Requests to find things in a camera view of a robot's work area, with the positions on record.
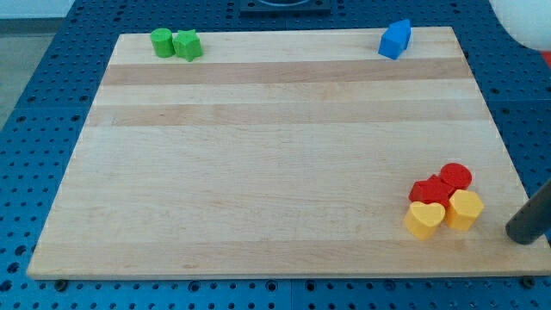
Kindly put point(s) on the wooden board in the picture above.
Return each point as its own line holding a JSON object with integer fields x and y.
{"x": 278, "y": 155}

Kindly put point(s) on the green star block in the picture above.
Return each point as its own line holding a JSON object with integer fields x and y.
{"x": 187, "y": 45}

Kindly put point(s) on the yellow heart block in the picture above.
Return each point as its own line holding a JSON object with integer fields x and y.
{"x": 422, "y": 219}

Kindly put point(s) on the red star block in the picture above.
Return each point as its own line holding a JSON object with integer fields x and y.
{"x": 431, "y": 190}

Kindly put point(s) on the green cylinder block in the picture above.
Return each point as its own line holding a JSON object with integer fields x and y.
{"x": 162, "y": 44}

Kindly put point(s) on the blue house-shaped block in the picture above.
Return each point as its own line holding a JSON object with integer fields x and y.
{"x": 395, "y": 40}

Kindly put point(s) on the red cylinder block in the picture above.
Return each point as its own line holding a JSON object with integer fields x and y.
{"x": 456, "y": 175}

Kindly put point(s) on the yellow hexagon block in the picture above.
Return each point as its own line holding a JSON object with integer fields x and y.
{"x": 464, "y": 209}

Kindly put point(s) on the white round object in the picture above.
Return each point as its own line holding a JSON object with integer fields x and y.
{"x": 526, "y": 21}

